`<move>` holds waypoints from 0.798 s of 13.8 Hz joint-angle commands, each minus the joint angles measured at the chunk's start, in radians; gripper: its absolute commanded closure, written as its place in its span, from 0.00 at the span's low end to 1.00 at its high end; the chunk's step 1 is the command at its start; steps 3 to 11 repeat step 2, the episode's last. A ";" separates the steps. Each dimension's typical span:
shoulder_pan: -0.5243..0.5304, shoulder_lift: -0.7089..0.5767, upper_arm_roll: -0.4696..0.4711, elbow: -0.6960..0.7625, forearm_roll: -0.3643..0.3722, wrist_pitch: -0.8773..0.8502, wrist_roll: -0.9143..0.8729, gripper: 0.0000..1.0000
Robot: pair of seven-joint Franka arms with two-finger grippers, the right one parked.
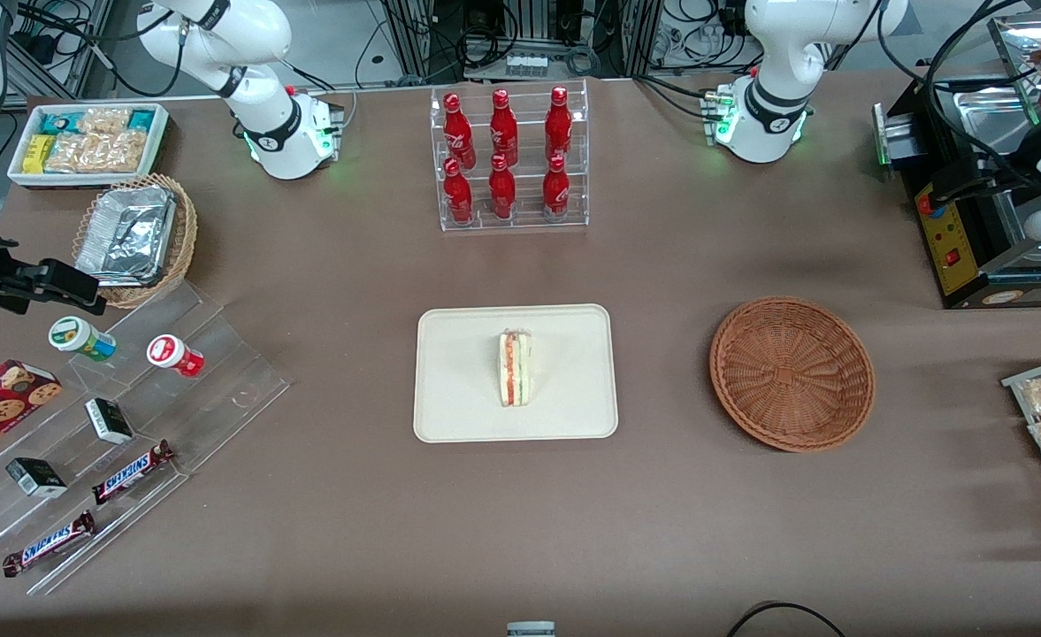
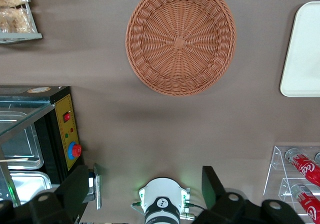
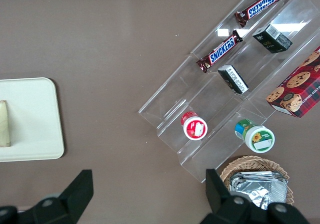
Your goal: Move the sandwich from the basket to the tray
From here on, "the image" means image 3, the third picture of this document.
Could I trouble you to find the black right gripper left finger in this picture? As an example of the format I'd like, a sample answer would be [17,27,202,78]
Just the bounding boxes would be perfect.
[31,169,95,224]

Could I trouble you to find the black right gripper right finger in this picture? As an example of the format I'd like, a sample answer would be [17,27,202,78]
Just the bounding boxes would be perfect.
[199,168,270,224]

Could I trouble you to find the triangular sandwich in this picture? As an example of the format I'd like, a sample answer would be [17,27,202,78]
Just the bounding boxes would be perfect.
[0,100,12,147]

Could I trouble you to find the light wicker basket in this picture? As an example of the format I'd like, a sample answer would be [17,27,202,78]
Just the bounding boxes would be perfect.
[219,155,296,207]

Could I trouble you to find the cream plastic tray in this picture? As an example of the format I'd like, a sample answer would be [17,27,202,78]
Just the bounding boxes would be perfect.
[0,77,65,163]

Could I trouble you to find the silver foil packets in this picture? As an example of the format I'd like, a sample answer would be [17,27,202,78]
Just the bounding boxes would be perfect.
[228,171,288,211]

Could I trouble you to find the green lid cup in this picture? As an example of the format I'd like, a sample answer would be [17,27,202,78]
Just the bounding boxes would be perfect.
[234,119,276,154]

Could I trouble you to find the red lid cup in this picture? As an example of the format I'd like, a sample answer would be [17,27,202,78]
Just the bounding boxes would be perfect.
[180,111,208,141]

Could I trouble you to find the clear acrylic stepped display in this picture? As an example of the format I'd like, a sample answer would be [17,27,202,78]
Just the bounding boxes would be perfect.
[138,0,320,184]

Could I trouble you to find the small dark green box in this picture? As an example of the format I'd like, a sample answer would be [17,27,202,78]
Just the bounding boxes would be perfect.
[217,64,250,95]
[252,23,293,54]

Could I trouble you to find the red chocolate chip cookie box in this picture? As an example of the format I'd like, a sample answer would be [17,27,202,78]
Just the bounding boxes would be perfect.
[265,46,320,119]

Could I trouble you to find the Snickers chocolate bar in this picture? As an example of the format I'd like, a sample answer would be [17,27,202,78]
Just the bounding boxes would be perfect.
[196,29,244,74]
[234,0,288,28]

